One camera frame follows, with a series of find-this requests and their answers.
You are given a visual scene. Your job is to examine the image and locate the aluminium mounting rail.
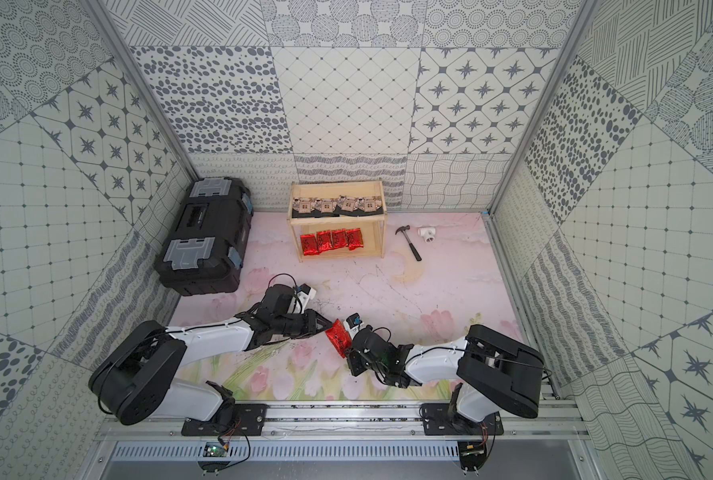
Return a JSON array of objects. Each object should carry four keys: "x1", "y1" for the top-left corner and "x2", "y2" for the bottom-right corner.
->
[{"x1": 100, "y1": 379, "x2": 590, "y2": 441}]

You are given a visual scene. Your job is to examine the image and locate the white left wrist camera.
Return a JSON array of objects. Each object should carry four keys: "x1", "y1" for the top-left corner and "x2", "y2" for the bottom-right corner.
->
[{"x1": 292, "y1": 284, "x2": 316, "y2": 313}]

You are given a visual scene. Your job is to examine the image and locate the red tea bag one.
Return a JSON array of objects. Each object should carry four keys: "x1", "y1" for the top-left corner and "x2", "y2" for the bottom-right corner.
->
[{"x1": 300, "y1": 234, "x2": 320, "y2": 256}]

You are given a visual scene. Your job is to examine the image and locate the red tea bag three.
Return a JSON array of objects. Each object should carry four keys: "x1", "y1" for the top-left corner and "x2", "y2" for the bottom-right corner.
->
[{"x1": 330, "y1": 229, "x2": 348, "y2": 250}]

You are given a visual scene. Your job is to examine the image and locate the light wooden shelf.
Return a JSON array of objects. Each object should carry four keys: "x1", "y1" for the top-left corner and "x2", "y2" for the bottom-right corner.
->
[{"x1": 286, "y1": 180, "x2": 387, "y2": 262}]

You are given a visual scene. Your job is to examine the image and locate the red tea bag two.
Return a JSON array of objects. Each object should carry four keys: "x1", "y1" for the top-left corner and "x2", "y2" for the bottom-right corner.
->
[{"x1": 316, "y1": 230, "x2": 334, "y2": 254}]

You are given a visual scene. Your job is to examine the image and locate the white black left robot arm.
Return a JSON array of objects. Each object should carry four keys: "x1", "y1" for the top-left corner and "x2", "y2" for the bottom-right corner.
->
[{"x1": 88, "y1": 284, "x2": 334, "y2": 433}]

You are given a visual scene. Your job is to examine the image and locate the floral tea bag one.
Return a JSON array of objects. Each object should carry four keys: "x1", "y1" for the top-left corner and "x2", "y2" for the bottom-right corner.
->
[{"x1": 292, "y1": 197, "x2": 316, "y2": 218}]

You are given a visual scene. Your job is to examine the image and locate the black plastic toolbox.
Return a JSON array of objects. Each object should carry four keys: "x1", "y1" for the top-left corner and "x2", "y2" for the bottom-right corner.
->
[{"x1": 154, "y1": 177, "x2": 254, "y2": 296}]

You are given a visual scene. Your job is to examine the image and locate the floral tea bag two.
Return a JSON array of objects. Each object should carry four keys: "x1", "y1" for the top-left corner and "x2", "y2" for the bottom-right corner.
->
[{"x1": 312, "y1": 198, "x2": 340, "y2": 218}]

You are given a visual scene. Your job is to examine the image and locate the red tea bag four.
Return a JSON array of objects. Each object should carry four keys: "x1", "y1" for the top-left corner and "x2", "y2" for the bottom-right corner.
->
[{"x1": 346, "y1": 228, "x2": 364, "y2": 251}]

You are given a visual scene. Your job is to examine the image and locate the red tea bag five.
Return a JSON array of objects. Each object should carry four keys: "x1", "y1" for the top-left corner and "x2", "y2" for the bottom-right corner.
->
[{"x1": 326, "y1": 320, "x2": 352, "y2": 358}]

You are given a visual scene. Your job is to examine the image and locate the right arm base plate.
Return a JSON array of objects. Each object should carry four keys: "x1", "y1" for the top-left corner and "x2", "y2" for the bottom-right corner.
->
[{"x1": 418, "y1": 402, "x2": 504, "y2": 436}]

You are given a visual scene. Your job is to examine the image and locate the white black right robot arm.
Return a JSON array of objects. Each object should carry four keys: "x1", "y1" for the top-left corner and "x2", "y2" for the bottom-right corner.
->
[{"x1": 344, "y1": 324, "x2": 547, "y2": 422}]

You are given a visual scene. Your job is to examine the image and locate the white pipe fitting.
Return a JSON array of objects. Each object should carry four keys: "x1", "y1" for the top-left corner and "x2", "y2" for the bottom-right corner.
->
[{"x1": 417, "y1": 226, "x2": 436, "y2": 243}]

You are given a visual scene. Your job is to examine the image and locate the green circuit board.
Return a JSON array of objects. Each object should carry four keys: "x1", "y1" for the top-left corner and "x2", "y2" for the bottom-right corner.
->
[{"x1": 202, "y1": 443, "x2": 226, "y2": 458}]

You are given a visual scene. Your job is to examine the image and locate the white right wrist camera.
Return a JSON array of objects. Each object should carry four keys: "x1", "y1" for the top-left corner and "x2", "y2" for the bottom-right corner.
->
[{"x1": 346, "y1": 313, "x2": 364, "y2": 338}]

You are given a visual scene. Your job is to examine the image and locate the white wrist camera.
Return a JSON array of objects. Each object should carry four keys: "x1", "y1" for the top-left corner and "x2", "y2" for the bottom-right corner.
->
[
  {"x1": 346, "y1": 313, "x2": 364, "y2": 338},
  {"x1": 292, "y1": 284, "x2": 316, "y2": 313}
]

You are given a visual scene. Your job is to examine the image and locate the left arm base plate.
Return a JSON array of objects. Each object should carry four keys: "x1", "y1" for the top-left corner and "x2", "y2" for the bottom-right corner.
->
[{"x1": 182, "y1": 403, "x2": 268, "y2": 437}]

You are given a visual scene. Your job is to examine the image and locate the black handled hammer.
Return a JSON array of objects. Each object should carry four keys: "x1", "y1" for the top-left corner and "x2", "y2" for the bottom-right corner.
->
[{"x1": 395, "y1": 225, "x2": 422, "y2": 262}]

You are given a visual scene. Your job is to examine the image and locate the floral tea bag four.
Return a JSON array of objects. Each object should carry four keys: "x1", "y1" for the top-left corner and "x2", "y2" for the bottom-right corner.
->
[{"x1": 356, "y1": 196, "x2": 384, "y2": 216}]

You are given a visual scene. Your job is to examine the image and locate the floral tea bag three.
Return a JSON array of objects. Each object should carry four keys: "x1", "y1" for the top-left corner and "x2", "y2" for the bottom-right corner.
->
[{"x1": 334, "y1": 196, "x2": 359, "y2": 216}]

